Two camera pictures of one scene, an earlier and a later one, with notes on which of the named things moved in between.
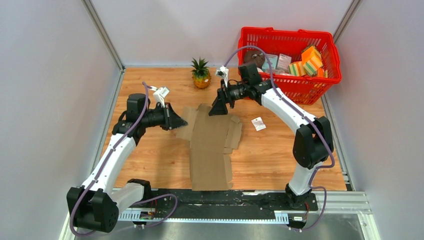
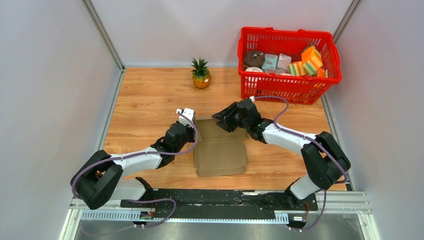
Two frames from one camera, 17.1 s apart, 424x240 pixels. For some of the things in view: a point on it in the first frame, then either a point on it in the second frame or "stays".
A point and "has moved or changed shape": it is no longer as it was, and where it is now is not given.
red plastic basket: (304, 89) stays
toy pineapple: (201, 76) stays
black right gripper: (224, 97) -> (227, 113)
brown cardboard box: (211, 138) has moved or changed shape
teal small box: (273, 59) stays
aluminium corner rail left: (102, 30) stays
